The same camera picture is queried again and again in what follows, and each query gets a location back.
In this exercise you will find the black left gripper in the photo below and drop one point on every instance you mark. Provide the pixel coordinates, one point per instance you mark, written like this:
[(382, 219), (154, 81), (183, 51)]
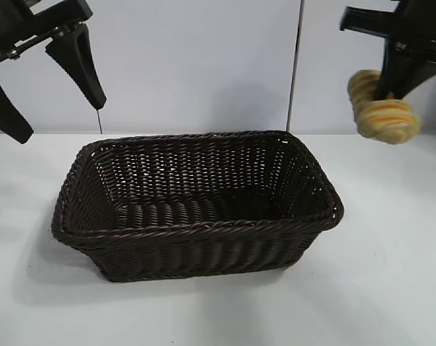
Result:
[(26, 21)]

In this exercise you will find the long striped bread roll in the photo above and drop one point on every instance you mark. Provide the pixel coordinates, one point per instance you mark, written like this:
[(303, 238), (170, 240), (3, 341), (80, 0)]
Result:
[(383, 120)]

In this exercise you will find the dark brown woven basket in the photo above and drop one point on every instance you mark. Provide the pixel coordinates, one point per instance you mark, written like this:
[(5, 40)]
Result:
[(189, 248)]

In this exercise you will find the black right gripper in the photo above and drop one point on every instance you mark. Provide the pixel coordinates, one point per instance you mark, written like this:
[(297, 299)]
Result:
[(419, 29)]

